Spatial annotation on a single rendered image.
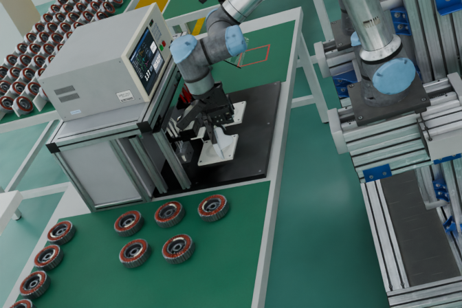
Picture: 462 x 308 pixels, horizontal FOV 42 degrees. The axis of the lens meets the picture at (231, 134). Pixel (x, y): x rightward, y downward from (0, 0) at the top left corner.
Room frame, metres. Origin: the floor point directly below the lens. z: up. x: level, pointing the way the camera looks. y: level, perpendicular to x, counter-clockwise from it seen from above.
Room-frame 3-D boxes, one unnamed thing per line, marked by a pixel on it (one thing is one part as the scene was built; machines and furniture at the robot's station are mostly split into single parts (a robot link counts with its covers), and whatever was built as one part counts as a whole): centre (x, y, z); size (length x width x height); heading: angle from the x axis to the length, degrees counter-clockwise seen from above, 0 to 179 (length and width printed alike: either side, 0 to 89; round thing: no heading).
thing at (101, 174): (2.05, 0.52, 0.91); 0.28 x 0.03 x 0.32; 67
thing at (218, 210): (1.76, 0.17, 0.77); 0.11 x 0.11 x 0.04
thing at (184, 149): (2.14, 0.21, 0.80); 0.08 x 0.05 x 0.06; 157
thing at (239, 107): (2.31, -0.02, 0.78); 0.15 x 0.15 x 0.01; 67
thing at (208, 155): (2.08, 0.07, 0.78); 0.15 x 0.15 x 0.01; 67
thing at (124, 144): (2.30, 0.26, 0.92); 0.66 x 0.01 x 0.30; 157
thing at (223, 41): (1.51, -0.09, 1.45); 0.11 x 0.11 x 0.08; 83
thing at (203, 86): (1.51, 0.02, 1.37); 0.08 x 0.08 x 0.05
